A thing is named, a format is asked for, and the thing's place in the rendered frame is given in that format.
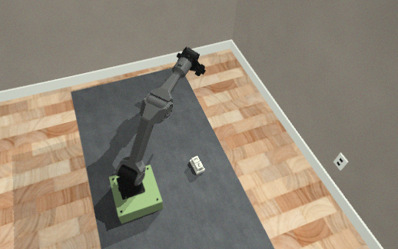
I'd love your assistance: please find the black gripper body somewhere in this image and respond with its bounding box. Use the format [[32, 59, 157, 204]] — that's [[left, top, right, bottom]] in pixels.
[[177, 53, 206, 75]]

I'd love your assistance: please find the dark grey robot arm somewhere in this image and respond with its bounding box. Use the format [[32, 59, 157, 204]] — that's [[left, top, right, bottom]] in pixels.
[[116, 47, 200, 200]]

